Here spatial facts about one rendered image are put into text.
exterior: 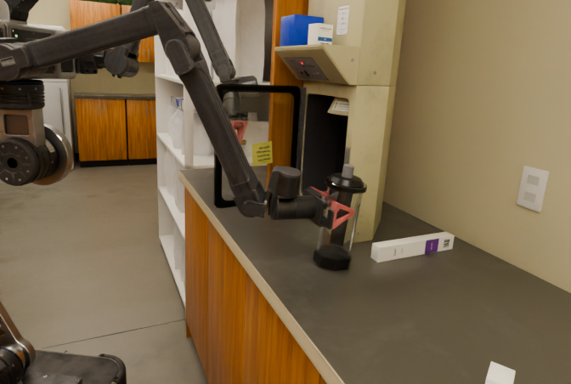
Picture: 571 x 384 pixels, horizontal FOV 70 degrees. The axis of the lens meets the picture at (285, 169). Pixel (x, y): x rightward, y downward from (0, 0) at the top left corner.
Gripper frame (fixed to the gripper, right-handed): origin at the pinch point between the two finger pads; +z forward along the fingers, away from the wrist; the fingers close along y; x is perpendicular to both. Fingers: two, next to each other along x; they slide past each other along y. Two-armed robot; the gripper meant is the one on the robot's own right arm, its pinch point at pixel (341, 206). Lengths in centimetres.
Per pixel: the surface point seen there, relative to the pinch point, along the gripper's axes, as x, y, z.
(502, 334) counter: 13.9, -38.7, 17.3
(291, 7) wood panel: -53, 48, 1
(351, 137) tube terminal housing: -16.6, 10.8, 6.9
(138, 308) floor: 117, 143, -30
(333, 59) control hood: -36.5, 11.0, -2.7
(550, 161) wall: -18, -19, 50
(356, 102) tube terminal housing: -26.3, 10.6, 6.5
